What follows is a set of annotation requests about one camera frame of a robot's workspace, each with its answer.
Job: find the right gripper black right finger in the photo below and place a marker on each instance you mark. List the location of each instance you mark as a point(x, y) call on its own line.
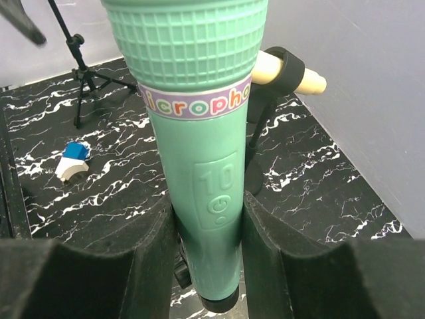
point(289, 275)

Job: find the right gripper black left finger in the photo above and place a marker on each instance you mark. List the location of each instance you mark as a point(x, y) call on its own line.
point(126, 274)

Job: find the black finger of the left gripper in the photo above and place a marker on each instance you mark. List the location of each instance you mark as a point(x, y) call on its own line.
point(14, 12)

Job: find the black round-base stand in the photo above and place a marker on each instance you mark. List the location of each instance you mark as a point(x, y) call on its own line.
point(262, 104)

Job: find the mint green toy microphone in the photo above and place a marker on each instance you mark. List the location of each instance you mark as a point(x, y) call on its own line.
point(193, 62)

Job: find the cream wooden microphone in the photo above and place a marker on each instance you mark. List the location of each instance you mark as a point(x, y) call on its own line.
point(312, 81)

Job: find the black tripod microphone stand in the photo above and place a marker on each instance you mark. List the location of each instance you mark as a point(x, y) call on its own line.
point(181, 270)

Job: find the blue and white toy block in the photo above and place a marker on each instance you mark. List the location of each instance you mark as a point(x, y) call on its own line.
point(73, 161)

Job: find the black shock-mount tripod stand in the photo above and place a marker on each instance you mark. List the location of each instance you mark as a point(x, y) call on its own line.
point(89, 80)

